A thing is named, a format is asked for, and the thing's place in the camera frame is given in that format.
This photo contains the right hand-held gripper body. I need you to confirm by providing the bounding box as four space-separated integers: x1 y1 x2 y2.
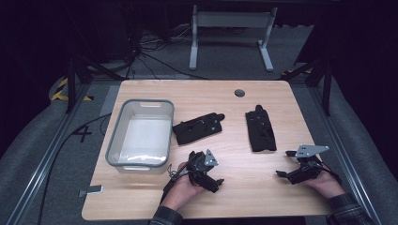
286 143 330 186

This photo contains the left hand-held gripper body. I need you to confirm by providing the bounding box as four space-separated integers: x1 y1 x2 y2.
187 148 220 186

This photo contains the black glove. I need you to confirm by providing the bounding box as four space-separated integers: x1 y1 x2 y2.
172 112 226 146
244 104 278 153

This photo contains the white plastic bin grey rim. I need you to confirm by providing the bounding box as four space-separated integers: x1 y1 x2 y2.
105 98 176 175

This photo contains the person's right hand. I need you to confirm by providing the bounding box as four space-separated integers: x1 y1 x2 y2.
301 170 345 200

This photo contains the person's left hand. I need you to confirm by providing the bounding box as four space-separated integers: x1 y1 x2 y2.
161 162 207 211

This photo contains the black metal stand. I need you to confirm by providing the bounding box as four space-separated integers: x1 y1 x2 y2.
65 54 126 114
281 55 333 117

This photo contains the grey tape strip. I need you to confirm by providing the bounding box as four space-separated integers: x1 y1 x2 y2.
78 185 104 198

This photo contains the yellow black hazard tape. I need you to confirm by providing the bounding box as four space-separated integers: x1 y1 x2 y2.
51 77 94 102

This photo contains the right hand-held gripper cable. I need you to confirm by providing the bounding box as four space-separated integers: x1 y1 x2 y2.
313 156 343 185

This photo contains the aluminium rail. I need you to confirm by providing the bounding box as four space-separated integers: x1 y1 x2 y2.
308 83 381 225
6 82 92 225

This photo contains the bundle of black cables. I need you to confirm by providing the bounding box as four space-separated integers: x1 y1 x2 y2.
125 24 209 81

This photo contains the white metal desk frame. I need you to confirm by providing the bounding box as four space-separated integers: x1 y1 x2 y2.
189 4 279 72

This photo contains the black floor cable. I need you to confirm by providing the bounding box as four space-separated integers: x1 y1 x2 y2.
37 112 113 225

